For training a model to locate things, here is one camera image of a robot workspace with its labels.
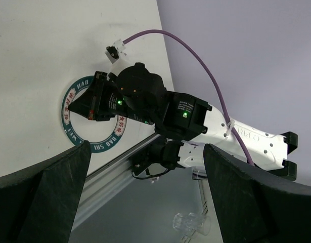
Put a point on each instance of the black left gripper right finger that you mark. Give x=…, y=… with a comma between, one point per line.
x=253, y=205

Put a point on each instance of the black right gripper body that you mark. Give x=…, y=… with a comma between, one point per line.
x=135, y=93

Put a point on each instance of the aluminium mounting rail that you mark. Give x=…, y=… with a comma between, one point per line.
x=103, y=184

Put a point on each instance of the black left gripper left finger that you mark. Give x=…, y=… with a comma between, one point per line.
x=39, y=203

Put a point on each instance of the clear plastic fitting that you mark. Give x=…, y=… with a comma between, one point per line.
x=192, y=223

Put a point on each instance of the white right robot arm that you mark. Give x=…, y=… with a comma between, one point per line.
x=184, y=122

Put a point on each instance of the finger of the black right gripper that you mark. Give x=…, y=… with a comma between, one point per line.
x=85, y=104

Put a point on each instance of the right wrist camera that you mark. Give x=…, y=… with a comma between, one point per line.
x=118, y=58

